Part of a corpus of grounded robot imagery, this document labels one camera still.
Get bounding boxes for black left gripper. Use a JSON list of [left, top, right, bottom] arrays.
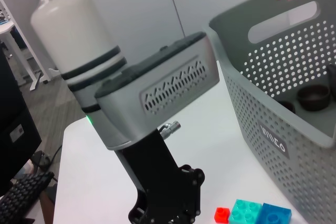
[[117, 129, 206, 224]]

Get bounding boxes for grey perforated storage basket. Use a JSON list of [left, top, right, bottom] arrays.
[[208, 0, 336, 224]]

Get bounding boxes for small red toy brick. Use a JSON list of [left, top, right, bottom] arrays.
[[214, 207, 231, 223]]

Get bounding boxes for teal toy brick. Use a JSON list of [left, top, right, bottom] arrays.
[[228, 199, 263, 224]]

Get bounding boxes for blue toy brick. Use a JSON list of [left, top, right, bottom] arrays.
[[256, 202, 292, 224]]

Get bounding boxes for black keyboard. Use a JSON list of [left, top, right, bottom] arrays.
[[0, 171, 55, 224]]

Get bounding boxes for small black cup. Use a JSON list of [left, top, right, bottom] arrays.
[[278, 100, 296, 114], [297, 84, 331, 112]]

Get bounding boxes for black computer monitor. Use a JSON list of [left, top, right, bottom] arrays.
[[0, 48, 43, 196]]

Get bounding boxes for white office desk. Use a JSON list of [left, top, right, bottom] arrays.
[[0, 0, 60, 91]]

